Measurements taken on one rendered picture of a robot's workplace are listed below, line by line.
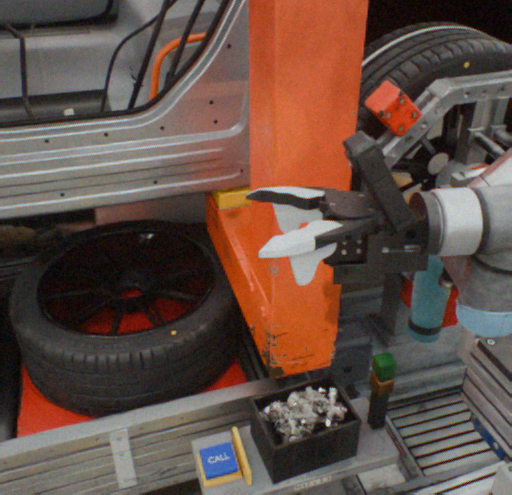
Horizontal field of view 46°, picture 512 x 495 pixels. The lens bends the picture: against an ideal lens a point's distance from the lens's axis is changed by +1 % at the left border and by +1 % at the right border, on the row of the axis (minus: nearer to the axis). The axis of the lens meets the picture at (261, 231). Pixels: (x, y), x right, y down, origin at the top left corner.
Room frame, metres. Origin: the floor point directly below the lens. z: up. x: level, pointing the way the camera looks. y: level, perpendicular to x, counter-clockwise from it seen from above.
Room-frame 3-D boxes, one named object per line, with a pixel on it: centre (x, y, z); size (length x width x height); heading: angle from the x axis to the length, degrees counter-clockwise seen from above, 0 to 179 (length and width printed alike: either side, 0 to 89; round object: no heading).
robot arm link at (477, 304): (0.59, -0.28, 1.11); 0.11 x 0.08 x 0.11; 6
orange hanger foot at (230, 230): (1.39, 0.02, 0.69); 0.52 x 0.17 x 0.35; 17
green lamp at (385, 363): (0.90, -0.26, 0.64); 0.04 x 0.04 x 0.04; 17
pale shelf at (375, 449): (0.84, -0.07, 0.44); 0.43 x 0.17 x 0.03; 107
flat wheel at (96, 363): (1.38, 0.39, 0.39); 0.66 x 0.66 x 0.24
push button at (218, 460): (0.79, 0.09, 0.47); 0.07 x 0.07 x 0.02; 17
